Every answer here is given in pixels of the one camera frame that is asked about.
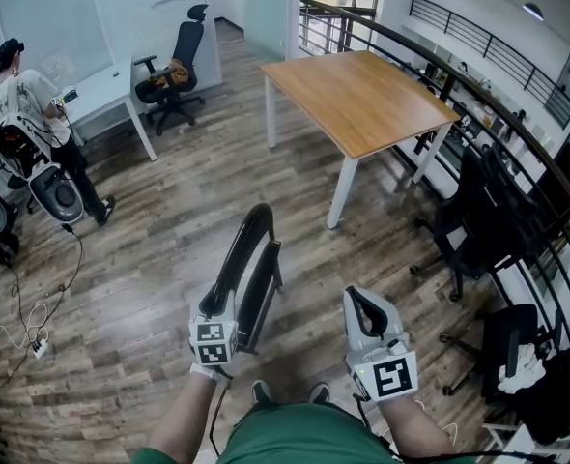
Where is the black floor cable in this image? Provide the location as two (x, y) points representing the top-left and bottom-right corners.
(3, 224), (85, 387)

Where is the person's green shirt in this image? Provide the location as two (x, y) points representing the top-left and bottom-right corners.
(129, 401), (479, 464)

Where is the person's right shoe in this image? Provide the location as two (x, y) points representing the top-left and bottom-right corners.
(307, 382), (331, 405)

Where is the person's left hand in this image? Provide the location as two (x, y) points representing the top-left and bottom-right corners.
(189, 362), (235, 385)

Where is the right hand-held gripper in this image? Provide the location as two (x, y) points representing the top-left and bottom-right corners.
(342, 285), (420, 404)

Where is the person's left forearm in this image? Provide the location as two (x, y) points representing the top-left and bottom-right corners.
(144, 372), (224, 459)

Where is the white cloth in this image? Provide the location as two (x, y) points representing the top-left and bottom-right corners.
(497, 343), (547, 395)

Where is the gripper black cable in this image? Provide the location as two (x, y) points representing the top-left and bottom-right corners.
(352, 392), (527, 461)
(209, 374), (231, 456)

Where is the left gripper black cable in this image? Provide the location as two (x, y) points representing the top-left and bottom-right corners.
(209, 374), (231, 456)

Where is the grey white backpack device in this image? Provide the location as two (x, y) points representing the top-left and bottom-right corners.
(0, 113), (85, 225)

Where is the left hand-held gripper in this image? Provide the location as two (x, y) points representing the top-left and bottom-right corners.
(187, 283), (241, 367)

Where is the person's shoe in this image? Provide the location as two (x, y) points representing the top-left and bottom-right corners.
(307, 382), (331, 405)
(250, 379), (274, 406)

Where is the yellow cloth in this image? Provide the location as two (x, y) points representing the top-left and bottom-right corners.
(150, 58), (191, 89)

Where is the black bag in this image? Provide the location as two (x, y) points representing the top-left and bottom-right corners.
(526, 343), (570, 447)

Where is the black headrest office chair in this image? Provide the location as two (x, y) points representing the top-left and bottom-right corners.
(133, 3), (210, 137)

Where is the wooden table with white legs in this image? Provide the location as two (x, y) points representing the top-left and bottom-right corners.
(260, 49), (462, 230)

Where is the black mesh office chair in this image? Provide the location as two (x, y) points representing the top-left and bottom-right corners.
(409, 142), (542, 304)

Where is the white frame stool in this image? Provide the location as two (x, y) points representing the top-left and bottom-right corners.
(480, 420), (570, 464)

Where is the white power strip with cables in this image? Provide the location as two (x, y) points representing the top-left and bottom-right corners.
(0, 299), (50, 358)

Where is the white desk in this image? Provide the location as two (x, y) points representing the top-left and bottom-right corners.
(60, 55), (158, 162)

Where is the black low office chair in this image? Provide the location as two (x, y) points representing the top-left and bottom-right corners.
(439, 302), (567, 398)

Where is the person's left shoe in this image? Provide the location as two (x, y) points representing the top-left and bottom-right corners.
(250, 379), (274, 406)

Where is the person's right forearm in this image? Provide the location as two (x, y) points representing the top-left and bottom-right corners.
(379, 397), (460, 459)

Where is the black folding chair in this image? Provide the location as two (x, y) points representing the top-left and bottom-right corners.
(201, 203), (285, 356)

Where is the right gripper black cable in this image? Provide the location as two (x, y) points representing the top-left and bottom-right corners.
(352, 392), (527, 461)

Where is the black curved railing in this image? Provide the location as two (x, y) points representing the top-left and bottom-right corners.
(299, 0), (570, 352)

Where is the black straight railing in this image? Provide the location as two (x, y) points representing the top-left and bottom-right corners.
(409, 0), (570, 130)

